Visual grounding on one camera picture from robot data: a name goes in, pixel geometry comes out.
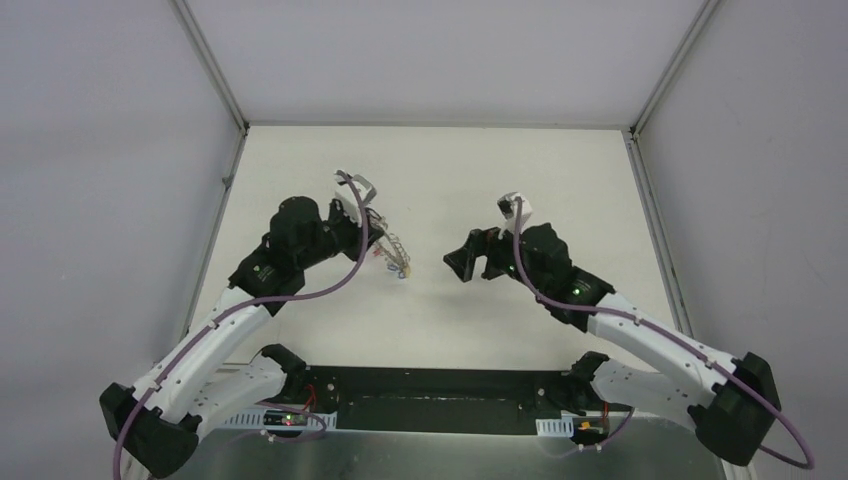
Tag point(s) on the left white cable duct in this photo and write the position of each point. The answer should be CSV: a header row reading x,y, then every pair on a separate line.
x,y
277,419

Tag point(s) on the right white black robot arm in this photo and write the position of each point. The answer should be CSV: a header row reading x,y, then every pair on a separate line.
x,y
728,402

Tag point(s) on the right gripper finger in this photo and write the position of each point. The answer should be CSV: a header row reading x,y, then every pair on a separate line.
x,y
462,262
479,242

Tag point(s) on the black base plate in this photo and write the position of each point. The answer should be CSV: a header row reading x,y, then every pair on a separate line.
x,y
488,402

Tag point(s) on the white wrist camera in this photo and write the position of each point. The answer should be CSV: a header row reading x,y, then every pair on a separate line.
x,y
516,211
354,192

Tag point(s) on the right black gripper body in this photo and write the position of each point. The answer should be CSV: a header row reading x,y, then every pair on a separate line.
x,y
503,259

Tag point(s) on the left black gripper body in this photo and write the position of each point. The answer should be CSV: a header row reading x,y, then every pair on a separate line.
x,y
370,234

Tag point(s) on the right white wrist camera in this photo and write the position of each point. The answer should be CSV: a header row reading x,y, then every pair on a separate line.
x,y
516,211

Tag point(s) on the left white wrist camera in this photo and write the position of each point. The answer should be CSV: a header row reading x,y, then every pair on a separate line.
x,y
354,192

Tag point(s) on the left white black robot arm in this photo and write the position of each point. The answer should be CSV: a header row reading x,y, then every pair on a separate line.
x,y
161,418

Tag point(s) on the white cable duct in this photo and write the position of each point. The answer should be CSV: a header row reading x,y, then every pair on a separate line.
x,y
277,419
561,427

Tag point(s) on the metal disc with keyrings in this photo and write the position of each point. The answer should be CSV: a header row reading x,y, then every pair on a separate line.
x,y
394,251

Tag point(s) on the blue key tag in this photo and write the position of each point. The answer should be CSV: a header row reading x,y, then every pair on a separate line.
x,y
399,271

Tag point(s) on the right white cable duct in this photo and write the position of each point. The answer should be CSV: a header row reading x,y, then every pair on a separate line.
x,y
561,427

